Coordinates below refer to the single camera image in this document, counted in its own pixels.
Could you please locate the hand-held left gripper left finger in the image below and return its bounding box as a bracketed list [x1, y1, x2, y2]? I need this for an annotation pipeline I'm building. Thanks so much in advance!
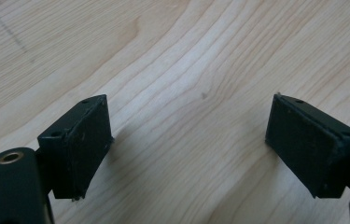
[36, 94, 115, 202]

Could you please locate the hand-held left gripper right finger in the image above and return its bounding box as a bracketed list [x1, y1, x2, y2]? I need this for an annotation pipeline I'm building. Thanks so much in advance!
[264, 91, 350, 200]

